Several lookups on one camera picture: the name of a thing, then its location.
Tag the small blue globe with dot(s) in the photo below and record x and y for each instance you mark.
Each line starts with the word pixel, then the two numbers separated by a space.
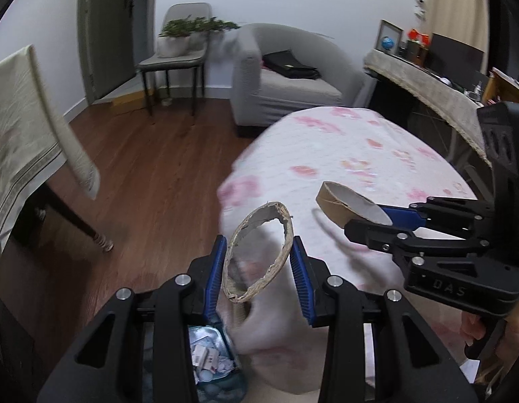
pixel 388 43

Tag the black monitor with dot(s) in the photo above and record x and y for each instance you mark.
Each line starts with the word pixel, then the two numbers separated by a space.
pixel 454 56

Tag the brown cardboard tape roll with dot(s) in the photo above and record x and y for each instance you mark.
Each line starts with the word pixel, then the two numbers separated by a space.
pixel 331 203

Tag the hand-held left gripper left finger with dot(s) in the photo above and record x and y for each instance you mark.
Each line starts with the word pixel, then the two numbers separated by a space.
pixel 213 277

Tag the red paper box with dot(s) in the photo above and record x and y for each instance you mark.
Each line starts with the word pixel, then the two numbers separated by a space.
pixel 419 37

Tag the beige curtain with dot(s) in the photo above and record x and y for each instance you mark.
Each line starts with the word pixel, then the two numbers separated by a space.
pixel 452 4

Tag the grey dining chair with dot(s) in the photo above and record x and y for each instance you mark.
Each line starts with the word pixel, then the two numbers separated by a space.
pixel 175 62

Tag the grey armchair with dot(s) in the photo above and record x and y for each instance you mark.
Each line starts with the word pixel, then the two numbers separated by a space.
pixel 293 92

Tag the picture frame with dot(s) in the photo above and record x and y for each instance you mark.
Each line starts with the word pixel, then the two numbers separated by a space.
pixel 389 28

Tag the wooden desk shelf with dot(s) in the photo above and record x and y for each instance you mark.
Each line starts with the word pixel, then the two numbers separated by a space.
pixel 494 84

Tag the grey door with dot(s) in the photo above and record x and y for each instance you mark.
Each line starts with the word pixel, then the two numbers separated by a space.
pixel 112 29

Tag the beige fringed desk cloth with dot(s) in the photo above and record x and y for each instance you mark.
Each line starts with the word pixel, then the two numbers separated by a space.
pixel 427 88

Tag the white security camera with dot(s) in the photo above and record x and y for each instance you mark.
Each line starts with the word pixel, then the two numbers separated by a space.
pixel 420 2

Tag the black bag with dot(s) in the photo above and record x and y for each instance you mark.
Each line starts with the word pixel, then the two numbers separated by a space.
pixel 286 65

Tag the flat cardboard box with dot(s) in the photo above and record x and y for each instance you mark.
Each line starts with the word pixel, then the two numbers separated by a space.
pixel 127 101

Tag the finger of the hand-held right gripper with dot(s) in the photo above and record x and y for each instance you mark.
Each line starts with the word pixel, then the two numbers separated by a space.
pixel 377 235
pixel 452 214

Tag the beige patterned tablecloth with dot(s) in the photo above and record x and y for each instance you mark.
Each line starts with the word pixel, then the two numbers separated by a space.
pixel 24 126

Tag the person's right hand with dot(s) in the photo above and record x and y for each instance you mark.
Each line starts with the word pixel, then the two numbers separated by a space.
pixel 471 327

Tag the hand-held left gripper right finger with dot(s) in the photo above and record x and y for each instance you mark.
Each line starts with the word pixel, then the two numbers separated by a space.
pixel 301 285

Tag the dark wooden table leg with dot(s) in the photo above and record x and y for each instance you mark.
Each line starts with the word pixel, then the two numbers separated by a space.
pixel 70 214

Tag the potted green plant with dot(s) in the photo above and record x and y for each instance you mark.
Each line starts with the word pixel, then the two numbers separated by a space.
pixel 213 25
pixel 173 46

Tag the blue trash bin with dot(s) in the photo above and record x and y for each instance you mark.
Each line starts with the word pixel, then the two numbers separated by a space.
pixel 213 365

